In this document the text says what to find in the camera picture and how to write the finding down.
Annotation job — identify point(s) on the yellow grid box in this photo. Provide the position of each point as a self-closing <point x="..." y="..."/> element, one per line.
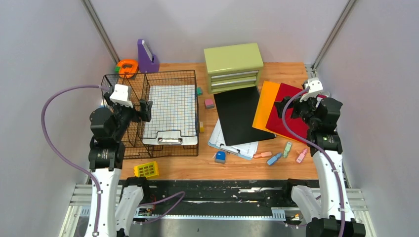
<point x="147" y="170"/>

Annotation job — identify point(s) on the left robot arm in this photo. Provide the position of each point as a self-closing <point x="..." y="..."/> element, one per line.
<point x="111" y="216"/>

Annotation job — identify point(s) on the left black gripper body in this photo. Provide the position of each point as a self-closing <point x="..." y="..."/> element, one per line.
<point x="126" y="113"/>

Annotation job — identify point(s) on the orange highlighter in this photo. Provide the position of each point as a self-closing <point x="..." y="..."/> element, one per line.
<point x="263" y="155"/>

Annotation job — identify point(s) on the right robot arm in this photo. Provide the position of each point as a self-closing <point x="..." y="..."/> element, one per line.
<point x="330" y="215"/>

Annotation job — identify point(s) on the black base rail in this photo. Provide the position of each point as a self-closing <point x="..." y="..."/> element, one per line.
<point x="219" y="197"/>

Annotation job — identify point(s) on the blue clipboard with papers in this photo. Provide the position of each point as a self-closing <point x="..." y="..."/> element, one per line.
<point x="246" y="150"/>

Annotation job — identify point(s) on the red folder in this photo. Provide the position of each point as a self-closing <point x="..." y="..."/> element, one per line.
<point x="296" y="125"/>

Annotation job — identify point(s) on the black wire basket organizer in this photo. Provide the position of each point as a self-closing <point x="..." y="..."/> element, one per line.
<point x="141" y="84"/>

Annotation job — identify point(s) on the blue stamp block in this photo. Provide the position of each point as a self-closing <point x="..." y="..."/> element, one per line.
<point x="220" y="157"/>

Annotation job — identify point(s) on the yellow eraser block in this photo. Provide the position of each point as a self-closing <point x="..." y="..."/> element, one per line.
<point x="201" y="127"/>

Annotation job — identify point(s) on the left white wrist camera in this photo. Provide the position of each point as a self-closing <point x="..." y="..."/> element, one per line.
<point x="121" y="95"/>

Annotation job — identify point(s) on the green highlighter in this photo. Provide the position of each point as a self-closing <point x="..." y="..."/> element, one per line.
<point x="287" y="149"/>

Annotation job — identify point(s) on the green eraser block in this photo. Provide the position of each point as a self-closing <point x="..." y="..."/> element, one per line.
<point x="199" y="91"/>

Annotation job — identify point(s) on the blue highlighter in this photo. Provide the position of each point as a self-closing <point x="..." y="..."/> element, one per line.
<point x="274" y="159"/>

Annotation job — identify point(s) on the white grid clipboard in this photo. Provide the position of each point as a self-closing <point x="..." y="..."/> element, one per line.
<point x="174" y="116"/>

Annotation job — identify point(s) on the orange folder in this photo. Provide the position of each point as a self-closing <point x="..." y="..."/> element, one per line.
<point x="267" y="97"/>

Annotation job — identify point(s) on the green drawer cabinet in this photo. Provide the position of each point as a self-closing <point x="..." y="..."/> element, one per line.
<point x="233" y="67"/>

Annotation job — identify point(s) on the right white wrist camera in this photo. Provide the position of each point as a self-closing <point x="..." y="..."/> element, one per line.
<point x="314" y="87"/>

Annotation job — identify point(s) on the pink eraser block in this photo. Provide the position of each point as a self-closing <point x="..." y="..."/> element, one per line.
<point x="209" y="103"/>

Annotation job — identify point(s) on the black folder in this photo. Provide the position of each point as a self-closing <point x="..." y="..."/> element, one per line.
<point x="236" y="111"/>

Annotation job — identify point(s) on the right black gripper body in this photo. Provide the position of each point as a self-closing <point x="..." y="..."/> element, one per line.
<point x="304" y="110"/>

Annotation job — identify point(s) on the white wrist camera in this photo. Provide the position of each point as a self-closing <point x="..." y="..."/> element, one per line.
<point x="314" y="87"/>
<point x="121" y="95"/>

